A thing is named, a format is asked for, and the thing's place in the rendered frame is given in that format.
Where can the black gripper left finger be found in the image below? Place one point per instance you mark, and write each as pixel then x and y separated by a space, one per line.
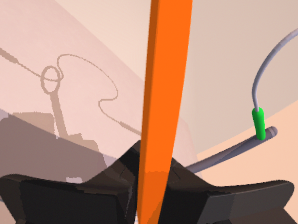
pixel 108 198

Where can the orange handle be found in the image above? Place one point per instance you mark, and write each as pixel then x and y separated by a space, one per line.
pixel 169 25

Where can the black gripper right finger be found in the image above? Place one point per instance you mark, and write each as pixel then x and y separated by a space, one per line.
pixel 190 200

